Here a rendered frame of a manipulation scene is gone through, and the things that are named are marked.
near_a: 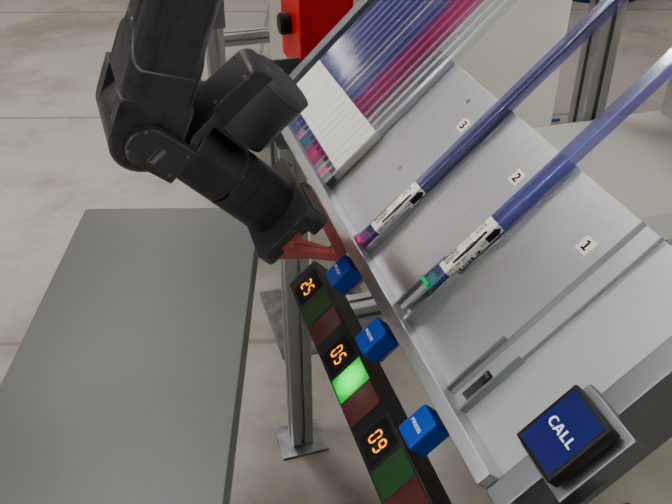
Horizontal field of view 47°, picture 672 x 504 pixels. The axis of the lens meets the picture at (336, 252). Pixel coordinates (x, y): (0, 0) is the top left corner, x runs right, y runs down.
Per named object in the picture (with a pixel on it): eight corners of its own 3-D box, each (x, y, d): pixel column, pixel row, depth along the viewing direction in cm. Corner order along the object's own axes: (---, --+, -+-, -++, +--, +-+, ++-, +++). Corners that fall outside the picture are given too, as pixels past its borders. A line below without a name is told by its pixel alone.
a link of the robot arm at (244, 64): (97, 89, 63) (115, 154, 58) (189, -12, 60) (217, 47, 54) (203, 152, 72) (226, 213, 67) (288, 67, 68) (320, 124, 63)
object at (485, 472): (530, 516, 55) (476, 485, 51) (299, 132, 107) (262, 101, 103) (543, 505, 55) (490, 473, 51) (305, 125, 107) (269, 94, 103)
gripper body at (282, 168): (295, 165, 75) (240, 123, 71) (324, 219, 67) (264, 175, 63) (251, 211, 77) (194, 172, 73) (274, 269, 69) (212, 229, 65)
